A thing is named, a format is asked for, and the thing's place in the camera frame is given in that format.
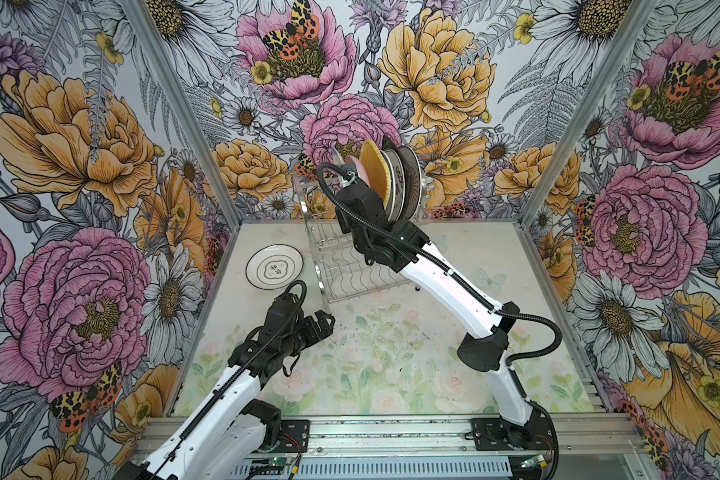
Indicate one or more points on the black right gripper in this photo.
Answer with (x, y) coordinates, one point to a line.
(345, 226)

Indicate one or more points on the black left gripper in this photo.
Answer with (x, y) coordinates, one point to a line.
(313, 334)

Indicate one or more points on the pink plastic plate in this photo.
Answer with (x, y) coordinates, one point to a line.
(352, 164)

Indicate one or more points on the yellow woven-pattern tray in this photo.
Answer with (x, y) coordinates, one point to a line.
(376, 166)

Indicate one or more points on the white plate orange sunburst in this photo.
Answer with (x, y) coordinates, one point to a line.
(416, 188)

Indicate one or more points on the white plate black clover outline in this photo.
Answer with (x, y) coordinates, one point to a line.
(274, 267)

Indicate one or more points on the black square floral plate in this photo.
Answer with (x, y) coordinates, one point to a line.
(388, 144)

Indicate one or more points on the white plate green red rim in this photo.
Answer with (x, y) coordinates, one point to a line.
(391, 202)

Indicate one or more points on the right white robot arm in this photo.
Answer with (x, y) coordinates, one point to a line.
(484, 348)

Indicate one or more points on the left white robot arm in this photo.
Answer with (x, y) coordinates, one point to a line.
(216, 414)

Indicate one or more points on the chrome two-tier dish rack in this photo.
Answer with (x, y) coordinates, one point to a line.
(341, 271)

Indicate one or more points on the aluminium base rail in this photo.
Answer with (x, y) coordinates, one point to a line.
(557, 446)

